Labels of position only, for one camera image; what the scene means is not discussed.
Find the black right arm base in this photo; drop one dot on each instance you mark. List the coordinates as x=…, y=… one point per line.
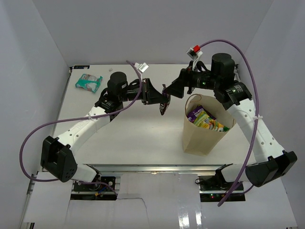
x=212, y=190

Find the green Fox's candy bag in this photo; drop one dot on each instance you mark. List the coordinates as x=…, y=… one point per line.
x=203, y=120

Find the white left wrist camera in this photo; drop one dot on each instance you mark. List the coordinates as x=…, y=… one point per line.
x=141, y=67

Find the teal tissue packet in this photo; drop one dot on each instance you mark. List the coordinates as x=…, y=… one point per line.
x=89, y=82

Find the purple Fox's candy bag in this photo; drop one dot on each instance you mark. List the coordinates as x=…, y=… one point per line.
x=192, y=115

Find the brown M&M's packet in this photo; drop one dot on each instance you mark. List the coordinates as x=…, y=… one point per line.
x=166, y=98

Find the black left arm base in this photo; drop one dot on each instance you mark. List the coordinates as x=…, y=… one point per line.
x=78, y=187

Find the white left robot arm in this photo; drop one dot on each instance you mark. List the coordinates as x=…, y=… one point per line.
x=58, y=153

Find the dark blue logo sticker left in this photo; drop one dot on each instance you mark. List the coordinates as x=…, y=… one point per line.
x=81, y=67

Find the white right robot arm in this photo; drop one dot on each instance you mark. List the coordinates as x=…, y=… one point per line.
x=272, y=161

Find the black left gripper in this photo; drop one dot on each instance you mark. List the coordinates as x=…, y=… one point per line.
x=149, y=95

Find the brown paper bag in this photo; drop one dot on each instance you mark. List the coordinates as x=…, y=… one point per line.
x=198, y=140

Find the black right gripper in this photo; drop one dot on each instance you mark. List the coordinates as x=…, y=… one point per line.
x=186, y=79

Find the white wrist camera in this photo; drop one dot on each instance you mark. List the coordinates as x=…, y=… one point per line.
x=195, y=54
x=141, y=67

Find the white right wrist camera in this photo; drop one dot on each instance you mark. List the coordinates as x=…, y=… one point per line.
x=195, y=54

